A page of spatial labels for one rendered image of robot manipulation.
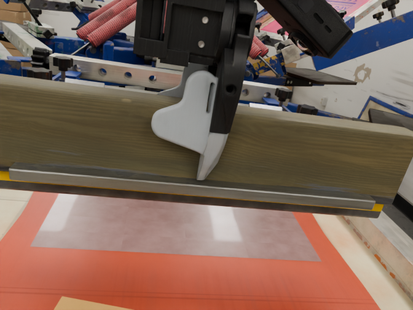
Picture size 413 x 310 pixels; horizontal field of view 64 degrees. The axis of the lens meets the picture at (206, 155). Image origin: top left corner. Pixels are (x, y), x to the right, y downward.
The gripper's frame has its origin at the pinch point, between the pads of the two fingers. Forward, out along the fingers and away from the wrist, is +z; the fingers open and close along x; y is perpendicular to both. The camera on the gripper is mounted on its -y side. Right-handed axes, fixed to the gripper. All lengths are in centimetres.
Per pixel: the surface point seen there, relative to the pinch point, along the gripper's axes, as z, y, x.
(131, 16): -5, 17, -110
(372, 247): 13.1, -25.6, -5.2
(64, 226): 13.9, 14.2, -6.4
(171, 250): 13.8, 1.5, -3.3
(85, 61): 6, 25, -67
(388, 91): 27, -200, -246
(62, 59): 4, 27, -54
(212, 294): 13.8, -2.5, 3.1
